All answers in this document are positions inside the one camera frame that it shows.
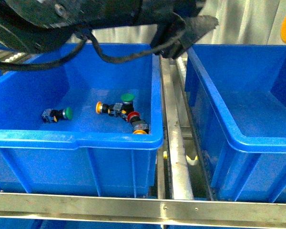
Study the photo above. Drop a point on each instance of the orange push button lying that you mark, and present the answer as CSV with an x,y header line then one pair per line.
x,y
113,110

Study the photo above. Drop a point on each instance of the left blue plastic bin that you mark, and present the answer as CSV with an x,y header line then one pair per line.
x,y
92,154

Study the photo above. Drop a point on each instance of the metal centre rail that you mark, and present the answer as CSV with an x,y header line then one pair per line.
x,y
181,188

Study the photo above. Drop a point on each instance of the green mushroom push button upright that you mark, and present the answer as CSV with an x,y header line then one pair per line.
x,y
127,102

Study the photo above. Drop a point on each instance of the right blue plastic bin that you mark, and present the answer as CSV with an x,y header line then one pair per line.
x,y
237,98

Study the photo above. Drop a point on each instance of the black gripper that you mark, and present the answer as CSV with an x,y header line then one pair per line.
x,y
174,38

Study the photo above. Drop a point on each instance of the front metal shelf bar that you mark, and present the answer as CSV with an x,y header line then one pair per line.
x,y
144,211

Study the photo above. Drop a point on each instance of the green push button lying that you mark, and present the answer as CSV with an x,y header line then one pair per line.
x,y
53,115

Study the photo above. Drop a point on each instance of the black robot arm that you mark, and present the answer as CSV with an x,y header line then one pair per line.
x,y
39,26

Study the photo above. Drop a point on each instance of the red push button lying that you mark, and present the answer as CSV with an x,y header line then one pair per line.
x,y
136,122

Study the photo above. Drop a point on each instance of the yellow push button at corner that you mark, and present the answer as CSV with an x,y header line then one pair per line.
x,y
140,132

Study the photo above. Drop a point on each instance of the roller conveyor track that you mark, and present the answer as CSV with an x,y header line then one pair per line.
x,y
19,57

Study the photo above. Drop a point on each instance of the blue plastic bin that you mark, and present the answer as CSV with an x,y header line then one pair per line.
x,y
237,98
92,154

